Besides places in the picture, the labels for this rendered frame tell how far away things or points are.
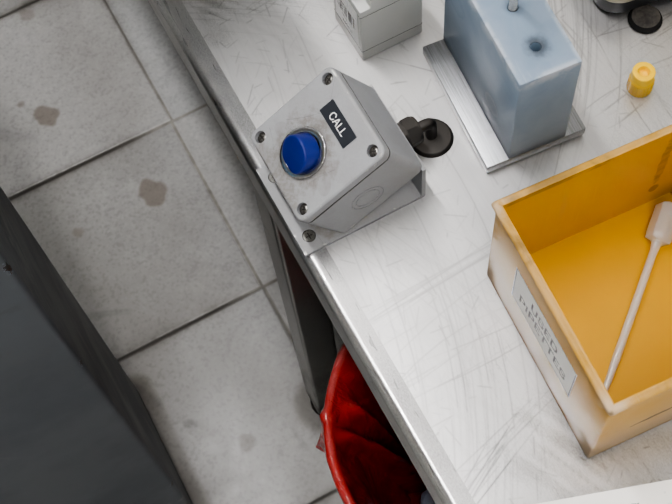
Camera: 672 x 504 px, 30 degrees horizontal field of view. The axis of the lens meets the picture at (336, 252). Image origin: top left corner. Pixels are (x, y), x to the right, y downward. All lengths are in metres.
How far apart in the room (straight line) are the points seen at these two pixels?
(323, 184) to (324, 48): 0.15
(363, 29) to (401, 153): 0.11
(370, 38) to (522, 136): 0.13
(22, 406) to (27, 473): 0.16
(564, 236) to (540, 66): 0.11
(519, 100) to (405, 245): 0.12
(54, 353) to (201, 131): 0.88
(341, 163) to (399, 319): 0.11
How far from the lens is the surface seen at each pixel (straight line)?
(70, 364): 1.05
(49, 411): 1.12
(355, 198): 0.76
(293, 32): 0.87
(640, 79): 0.84
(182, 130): 1.86
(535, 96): 0.75
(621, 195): 0.77
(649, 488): 0.74
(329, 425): 1.20
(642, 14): 0.88
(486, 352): 0.77
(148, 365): 1.72
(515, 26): 0.75
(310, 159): 0.74
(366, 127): 0.74
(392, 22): 0.84
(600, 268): 0.79
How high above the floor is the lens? 1.60
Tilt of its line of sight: 66 degrees down
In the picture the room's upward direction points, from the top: 8 degrees counter-clockwise
